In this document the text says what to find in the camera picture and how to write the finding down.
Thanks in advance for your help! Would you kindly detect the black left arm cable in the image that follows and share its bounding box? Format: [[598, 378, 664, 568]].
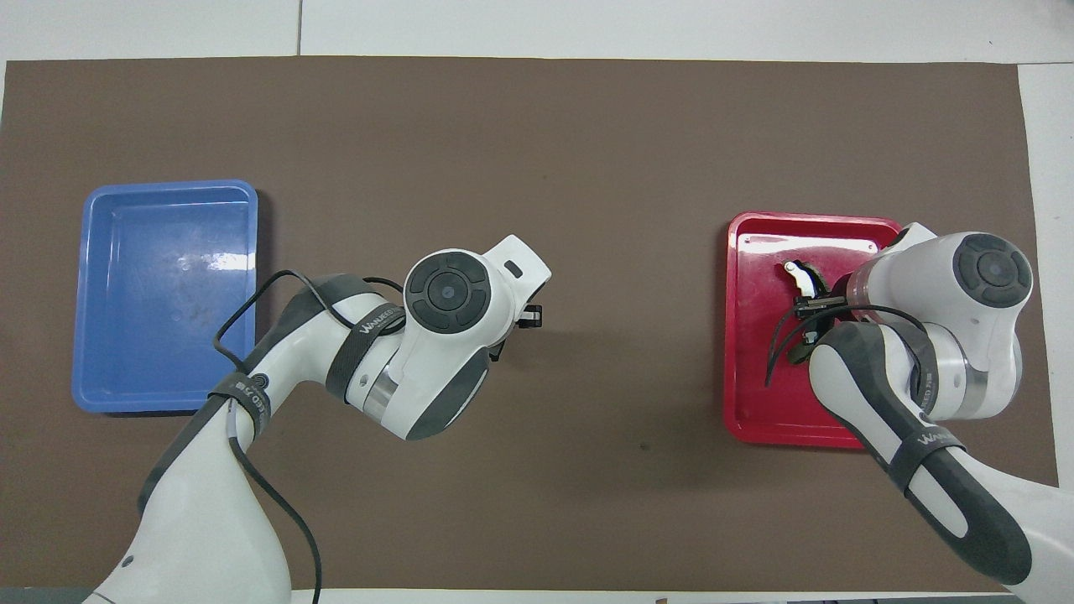
[[214, 268, 405, 604]]

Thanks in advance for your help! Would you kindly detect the blue plastic tray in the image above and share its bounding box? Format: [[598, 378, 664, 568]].
[[71, 179, 259, 414]]

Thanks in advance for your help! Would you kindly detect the red plastic tray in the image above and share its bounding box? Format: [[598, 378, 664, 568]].
[[723, 211, 905, 450]]

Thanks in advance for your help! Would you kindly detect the curved white brake shoe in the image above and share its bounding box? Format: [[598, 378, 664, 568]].
[[782, 260, 820, 367]]

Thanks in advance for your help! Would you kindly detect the black velcro cable strap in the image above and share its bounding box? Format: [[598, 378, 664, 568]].
[[888, 426, 967, 492], [326, 304, 407, 400], [207, 372, 271, 439], [908, 331, 942, 414]]

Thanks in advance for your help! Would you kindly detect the brown table mat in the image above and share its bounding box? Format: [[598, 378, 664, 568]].
[[0, 56, 1068, 592]]

